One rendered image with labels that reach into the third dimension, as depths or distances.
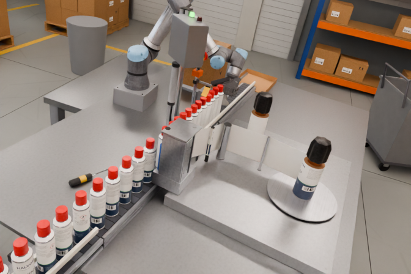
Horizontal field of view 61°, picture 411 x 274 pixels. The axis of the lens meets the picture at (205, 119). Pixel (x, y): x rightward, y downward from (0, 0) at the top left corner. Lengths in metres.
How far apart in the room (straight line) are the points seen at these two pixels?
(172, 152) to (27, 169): 0.64
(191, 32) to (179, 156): 0.52
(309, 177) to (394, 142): 2.21
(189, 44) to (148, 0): 5.32
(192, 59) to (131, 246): 0.79
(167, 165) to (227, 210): 0.30
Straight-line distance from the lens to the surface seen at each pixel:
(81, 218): 1.18
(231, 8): 6.26
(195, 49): 1.52
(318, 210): 1.57
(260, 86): 2.69
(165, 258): 1.30
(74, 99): 2.17
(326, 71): 5.56
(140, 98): 2.03
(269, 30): 6.19
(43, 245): 1.09
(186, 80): 2.41
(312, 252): 1.41
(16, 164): 1.70
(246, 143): 1.64
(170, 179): 1.42
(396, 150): 3.72
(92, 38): 4.24
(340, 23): 5.37
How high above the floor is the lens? 1.86
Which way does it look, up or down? 30 degrees down
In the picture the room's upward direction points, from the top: 11 degrees clockwise
